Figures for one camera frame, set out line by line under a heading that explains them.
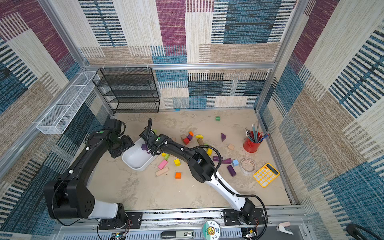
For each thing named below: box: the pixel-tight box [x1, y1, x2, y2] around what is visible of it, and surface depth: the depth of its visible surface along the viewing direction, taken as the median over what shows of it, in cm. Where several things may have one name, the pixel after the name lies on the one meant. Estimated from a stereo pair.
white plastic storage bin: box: [122, 138, 159, 171], surface depth 94 cm
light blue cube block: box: [232, 159, 240, 167], surface depth 92 cm
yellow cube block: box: [174, 158, 181, 167], surface depth 92 cm
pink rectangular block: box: [158, 159, 169, 170], surface depth 94 cm
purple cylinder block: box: [227, 165, 237, 177], surface depth 89 cm
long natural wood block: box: [155, 166, 170, 177], surface depth 91 cm
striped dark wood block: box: [197, 138, 204, 146], surface depth 104 cm
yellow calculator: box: [253, 162, 281, 188], surface depth 89 cm
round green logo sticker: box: [202, 220, 221, 240], surface depth 65 cm
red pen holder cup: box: [243, 131, 263, 153], surface depth 94 cm
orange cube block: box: [175, 172, 182, 180], surface depth 89 cm
